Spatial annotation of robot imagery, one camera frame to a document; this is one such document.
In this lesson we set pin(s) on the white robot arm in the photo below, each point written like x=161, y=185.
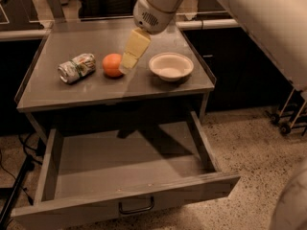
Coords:
x=278, y=27

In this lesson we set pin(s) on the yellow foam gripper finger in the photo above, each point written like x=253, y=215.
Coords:
x=137, y=44

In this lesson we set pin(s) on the white paper bowl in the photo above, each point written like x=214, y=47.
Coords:
x=171, y=66

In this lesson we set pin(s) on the crushed soda can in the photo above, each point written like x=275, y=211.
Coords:
x=77, y=68

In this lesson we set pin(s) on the wheeled cart frame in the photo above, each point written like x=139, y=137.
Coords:
x=291, y=114

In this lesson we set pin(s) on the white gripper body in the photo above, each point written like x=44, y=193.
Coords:
x=153, y=16

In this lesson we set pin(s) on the grey metal cabinet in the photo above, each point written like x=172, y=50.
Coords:
x=45, y=91

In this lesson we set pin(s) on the black drawer handle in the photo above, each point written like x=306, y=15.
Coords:
x=136, y=205

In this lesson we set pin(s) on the white counter rail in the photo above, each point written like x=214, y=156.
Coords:
x=207, y=24

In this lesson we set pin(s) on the black tripod leg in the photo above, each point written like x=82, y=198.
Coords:
x=14, y=190

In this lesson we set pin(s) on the grey open top drawer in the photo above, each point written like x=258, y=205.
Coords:
x=85, y=176

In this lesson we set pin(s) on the orange fruit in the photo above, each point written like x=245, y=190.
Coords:
x=111, y=65

